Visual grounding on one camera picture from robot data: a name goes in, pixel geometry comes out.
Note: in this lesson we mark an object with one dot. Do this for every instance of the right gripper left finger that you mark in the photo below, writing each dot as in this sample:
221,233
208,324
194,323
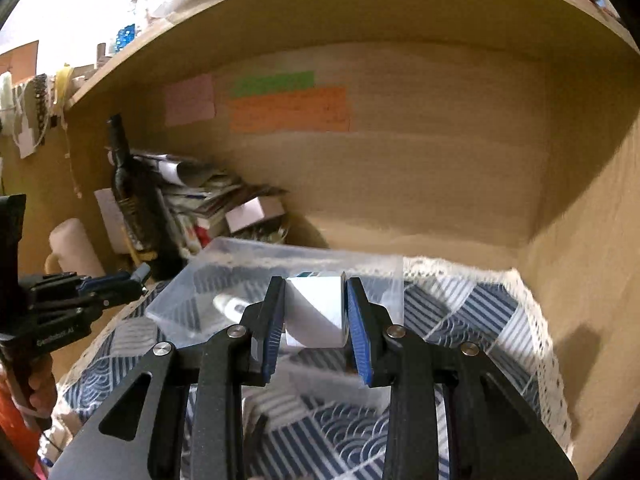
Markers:
138,431

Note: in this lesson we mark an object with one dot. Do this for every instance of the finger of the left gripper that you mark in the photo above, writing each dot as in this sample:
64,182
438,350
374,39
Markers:
141,274

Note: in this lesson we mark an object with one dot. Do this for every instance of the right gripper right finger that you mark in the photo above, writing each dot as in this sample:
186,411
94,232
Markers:
492,433

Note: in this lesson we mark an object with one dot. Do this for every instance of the white curved handle tool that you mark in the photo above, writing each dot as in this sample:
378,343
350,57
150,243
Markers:
231,307

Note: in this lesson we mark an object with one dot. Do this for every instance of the small white box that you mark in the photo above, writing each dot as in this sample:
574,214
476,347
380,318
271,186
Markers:
315,312

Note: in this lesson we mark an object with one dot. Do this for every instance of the person's hand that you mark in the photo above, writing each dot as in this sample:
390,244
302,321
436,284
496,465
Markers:
41,395

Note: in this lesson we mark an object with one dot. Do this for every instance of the pink cylindrical mug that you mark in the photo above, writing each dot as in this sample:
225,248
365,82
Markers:
72,251

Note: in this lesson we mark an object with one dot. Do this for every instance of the dark wine bottle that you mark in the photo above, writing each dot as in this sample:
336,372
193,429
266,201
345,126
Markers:
132,191

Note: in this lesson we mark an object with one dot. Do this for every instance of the clear plastic storage box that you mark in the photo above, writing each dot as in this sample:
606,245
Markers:
256,272

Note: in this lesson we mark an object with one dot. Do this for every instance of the stack of books and papers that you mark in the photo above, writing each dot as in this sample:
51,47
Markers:
190,200

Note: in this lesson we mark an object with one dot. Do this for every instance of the blue patterned table mat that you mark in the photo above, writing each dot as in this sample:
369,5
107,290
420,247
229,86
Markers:
193,395

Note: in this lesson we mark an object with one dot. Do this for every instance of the white card box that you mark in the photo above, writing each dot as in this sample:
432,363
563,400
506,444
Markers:
255,211

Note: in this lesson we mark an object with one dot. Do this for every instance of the pink sticky note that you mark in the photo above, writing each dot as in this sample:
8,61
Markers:
189,100

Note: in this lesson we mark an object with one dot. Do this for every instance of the orange sticky note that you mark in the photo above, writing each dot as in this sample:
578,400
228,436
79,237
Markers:
322,109

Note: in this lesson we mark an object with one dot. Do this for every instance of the green sticky note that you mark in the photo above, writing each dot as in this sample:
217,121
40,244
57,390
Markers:
276,83

